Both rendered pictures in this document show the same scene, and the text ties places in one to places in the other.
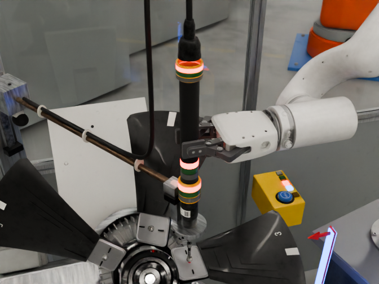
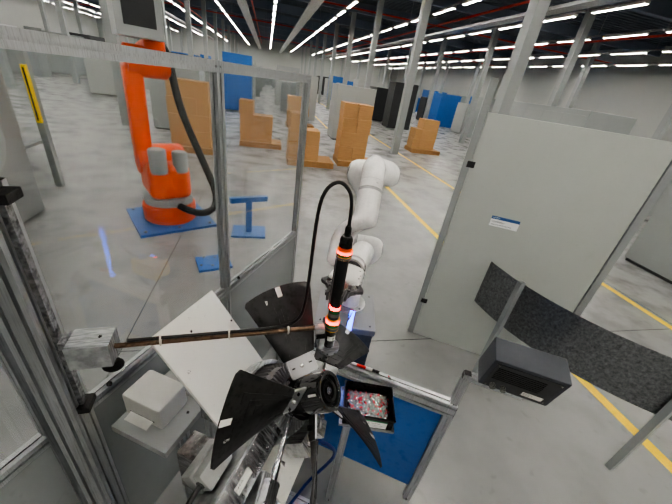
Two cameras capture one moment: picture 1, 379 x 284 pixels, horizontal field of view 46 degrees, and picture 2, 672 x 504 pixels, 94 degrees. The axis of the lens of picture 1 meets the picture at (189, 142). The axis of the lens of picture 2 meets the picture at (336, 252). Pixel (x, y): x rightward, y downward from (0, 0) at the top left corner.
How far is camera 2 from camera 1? 72 cm
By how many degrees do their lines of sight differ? 50
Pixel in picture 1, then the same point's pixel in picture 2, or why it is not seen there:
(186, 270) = not seen: hidden behind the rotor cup
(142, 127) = (260, 307)
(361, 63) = (370, 223)
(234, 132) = (352, 278)
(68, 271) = (259, 438)
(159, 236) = (310, 366)
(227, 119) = not seen: hidden behind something
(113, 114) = (199, 313)
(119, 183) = (230, 360)
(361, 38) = (366, 211)
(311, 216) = not seen: hidden behind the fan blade
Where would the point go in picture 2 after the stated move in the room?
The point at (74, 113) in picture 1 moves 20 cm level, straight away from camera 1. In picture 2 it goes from (173, 329) to (119, 308)
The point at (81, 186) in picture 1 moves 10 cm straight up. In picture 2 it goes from (208, 380) to (206, 357)
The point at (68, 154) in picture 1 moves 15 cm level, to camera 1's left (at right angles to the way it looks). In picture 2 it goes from (186, 363) to (132, 398)
